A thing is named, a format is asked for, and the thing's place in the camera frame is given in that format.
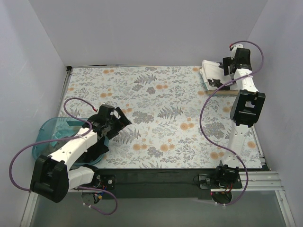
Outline aluminium frame rail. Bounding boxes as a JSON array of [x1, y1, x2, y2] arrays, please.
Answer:
[[21, 169, 295, 227]]

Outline purple cable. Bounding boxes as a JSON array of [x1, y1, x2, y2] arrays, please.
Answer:
[[200, 40, 265, 206], [9, 97, 118, 216]]

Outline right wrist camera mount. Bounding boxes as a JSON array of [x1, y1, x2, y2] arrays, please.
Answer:
[[230, 44, 243, 59]]

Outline teal plastic basket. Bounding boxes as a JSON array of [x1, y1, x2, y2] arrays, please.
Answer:
[[32, 117, 109, 166]]

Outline folded tan t shirt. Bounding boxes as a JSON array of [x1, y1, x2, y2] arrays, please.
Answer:
[[206, 90, 239, 96]]

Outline floral table cloth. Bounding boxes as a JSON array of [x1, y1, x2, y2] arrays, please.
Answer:
[[58, 66, 262, 170]]

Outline folded teal t shirt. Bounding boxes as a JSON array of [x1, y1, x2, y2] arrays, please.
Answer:
[[199, 70, 208, 91]]

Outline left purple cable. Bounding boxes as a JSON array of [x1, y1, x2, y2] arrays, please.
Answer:
[[9, 97, 118, 216]]

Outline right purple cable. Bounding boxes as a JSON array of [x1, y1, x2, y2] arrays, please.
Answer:
[[200, 40, 265, 206]]

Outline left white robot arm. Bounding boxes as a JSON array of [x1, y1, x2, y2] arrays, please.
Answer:
[[30, 105, 131, 203]]

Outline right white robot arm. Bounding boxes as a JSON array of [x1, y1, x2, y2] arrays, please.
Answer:
[[214, 44, 266, 188]]

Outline white t shirt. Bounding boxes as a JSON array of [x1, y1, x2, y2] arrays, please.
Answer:
[[199, 60, 231, 90]]

